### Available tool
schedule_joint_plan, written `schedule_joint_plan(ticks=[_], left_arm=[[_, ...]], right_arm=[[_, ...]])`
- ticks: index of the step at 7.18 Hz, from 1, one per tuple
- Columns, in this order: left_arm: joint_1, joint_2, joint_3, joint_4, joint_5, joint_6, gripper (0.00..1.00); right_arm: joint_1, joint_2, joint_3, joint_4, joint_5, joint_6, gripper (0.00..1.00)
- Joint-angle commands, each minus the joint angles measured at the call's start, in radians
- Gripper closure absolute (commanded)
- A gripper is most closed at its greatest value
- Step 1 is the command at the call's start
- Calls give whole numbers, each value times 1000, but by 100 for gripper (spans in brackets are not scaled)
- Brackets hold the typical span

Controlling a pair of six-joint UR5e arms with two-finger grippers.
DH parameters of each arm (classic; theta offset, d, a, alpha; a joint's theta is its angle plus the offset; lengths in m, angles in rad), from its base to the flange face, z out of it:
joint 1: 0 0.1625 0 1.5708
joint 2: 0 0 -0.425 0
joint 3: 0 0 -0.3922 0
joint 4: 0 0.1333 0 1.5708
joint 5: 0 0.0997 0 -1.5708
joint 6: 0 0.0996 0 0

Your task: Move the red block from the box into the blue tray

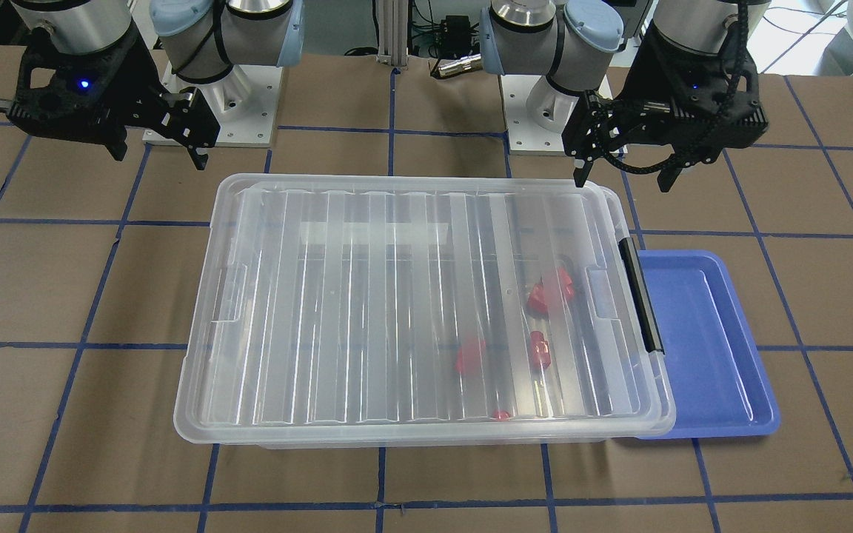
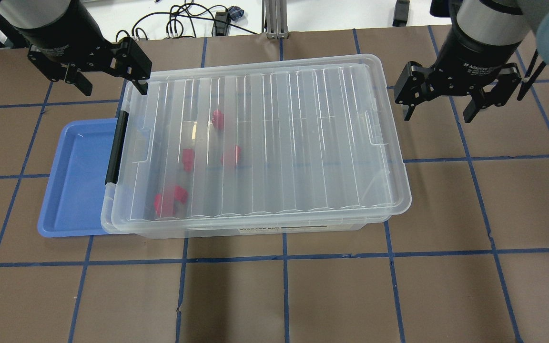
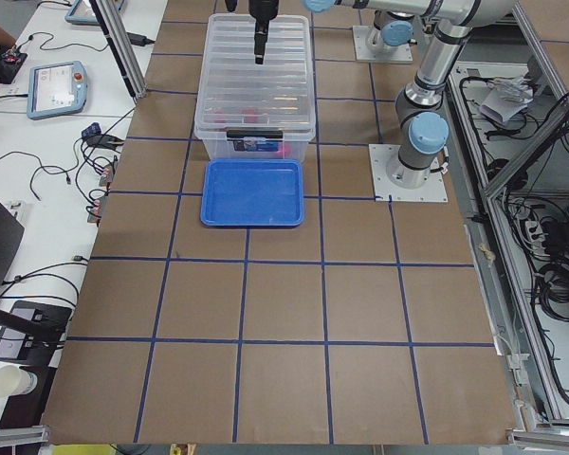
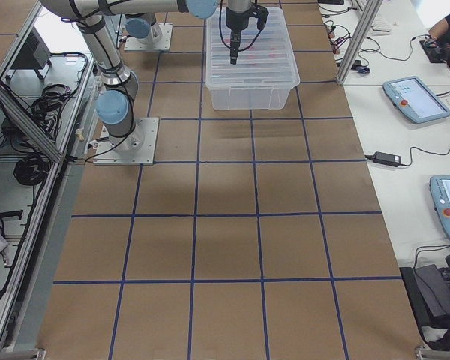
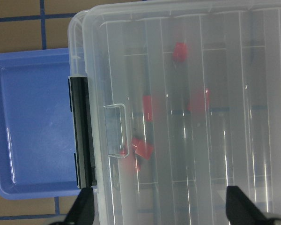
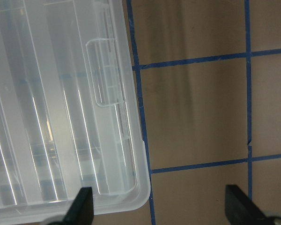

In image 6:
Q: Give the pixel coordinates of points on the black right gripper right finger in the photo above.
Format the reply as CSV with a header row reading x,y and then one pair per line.
x,y
241,210

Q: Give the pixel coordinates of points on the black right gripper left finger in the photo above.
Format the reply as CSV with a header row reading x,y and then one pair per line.
x,y
81,211

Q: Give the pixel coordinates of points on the clear plastic box lid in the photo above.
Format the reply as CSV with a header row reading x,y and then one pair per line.
x,y
68,110

